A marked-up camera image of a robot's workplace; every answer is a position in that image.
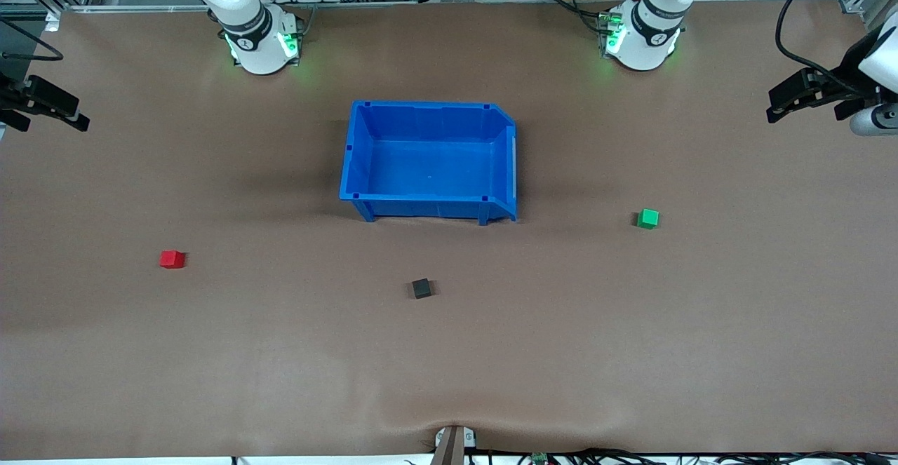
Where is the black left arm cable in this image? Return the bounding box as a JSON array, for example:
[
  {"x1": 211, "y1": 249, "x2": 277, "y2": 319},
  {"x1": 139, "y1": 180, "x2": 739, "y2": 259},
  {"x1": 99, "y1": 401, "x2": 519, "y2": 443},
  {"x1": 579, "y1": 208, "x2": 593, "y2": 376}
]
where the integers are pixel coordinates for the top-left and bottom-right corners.
[{"x1": 775, "y1": 0, "x2": 878, "y2": 97}]

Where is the blue plastic storage bin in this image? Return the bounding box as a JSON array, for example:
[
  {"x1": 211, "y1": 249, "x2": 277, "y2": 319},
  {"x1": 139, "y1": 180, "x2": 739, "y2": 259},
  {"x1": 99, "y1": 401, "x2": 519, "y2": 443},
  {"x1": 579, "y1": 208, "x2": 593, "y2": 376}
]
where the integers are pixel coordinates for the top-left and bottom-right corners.
[{"x1": 339, "y1": 100, "x2": 518, "y2": 226}]

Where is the table cover sheet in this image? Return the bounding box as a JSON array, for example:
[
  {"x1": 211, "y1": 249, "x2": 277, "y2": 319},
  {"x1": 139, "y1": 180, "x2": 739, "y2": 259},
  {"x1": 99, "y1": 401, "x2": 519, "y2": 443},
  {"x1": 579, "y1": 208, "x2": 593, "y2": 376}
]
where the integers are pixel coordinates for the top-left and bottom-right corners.
[{"x1": 0, "y1": 0, "x2": 898, "y2": 460}]

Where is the metal table edge clamp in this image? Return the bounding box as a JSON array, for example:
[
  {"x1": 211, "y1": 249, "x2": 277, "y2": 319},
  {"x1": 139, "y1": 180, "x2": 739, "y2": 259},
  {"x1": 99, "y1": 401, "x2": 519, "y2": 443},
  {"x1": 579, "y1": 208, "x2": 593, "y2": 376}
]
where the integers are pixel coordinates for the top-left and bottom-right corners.
[{"x1": 434, "y1": 425, "x2": 478, "y2": 465}]

